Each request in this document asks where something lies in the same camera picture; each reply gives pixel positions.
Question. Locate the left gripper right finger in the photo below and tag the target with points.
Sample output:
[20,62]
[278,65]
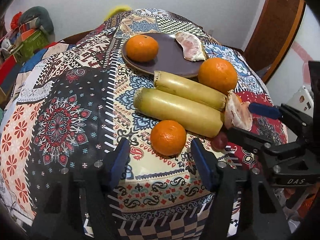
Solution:
[206,164]

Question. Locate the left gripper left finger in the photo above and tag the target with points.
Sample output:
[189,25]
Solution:
[115,163]

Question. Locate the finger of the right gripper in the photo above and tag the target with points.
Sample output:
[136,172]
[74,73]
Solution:
[250,142]
[264,110]

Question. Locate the dark red grape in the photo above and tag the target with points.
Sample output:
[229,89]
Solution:
[219,142]

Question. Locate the peeled pink pomelo segment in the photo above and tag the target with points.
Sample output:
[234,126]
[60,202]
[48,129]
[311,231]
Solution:
[237,113]

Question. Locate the medium mandarin orange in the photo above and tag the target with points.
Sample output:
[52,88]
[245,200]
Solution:
[142,48]
[168,138]

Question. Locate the large orange with sticker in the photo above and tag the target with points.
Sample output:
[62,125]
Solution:
[218,74]

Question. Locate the colourful patchwork bedspread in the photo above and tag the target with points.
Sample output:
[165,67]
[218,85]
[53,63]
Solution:
[74,104]

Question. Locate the purple ceramic plate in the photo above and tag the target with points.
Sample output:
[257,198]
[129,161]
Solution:
[169,58]

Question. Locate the green storage bag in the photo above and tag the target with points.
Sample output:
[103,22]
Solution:
[35,42]

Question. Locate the red box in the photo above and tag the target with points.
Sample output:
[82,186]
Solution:
[9,69]

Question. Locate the yellow curved object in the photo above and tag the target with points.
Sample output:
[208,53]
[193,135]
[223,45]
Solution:
[116,10]

